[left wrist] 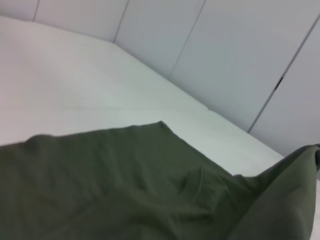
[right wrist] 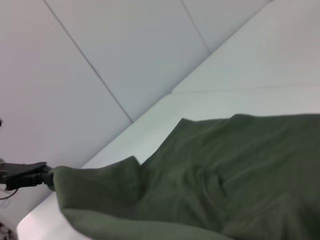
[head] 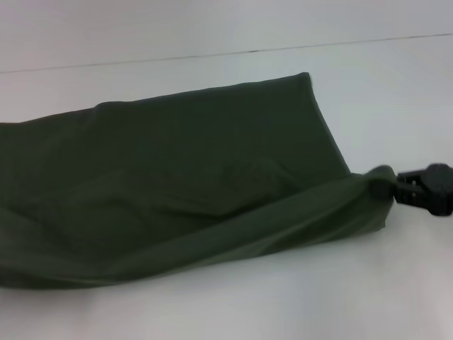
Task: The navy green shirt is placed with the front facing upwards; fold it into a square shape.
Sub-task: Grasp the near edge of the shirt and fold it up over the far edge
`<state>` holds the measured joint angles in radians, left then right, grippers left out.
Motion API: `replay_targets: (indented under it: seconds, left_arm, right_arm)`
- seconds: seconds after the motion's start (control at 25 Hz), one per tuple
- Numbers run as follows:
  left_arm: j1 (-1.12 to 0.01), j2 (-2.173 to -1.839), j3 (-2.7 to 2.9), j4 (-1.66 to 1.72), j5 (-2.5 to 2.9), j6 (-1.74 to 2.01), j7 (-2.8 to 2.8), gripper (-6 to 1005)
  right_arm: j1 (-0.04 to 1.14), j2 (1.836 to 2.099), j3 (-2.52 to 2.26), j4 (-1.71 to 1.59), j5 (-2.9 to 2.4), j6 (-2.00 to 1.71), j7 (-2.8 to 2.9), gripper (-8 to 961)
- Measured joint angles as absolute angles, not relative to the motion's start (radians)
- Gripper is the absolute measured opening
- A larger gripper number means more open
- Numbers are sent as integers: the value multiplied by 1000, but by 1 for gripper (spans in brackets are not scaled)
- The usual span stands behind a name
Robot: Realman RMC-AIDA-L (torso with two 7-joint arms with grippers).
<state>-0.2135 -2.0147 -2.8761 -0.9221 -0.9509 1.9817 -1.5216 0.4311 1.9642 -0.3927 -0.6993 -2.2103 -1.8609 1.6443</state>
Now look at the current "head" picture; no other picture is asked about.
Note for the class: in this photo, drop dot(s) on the dark green FREE t-shirt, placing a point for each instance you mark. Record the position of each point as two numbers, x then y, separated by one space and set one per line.
177 159

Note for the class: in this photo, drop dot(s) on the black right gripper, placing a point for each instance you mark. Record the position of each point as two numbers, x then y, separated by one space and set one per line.
437 189

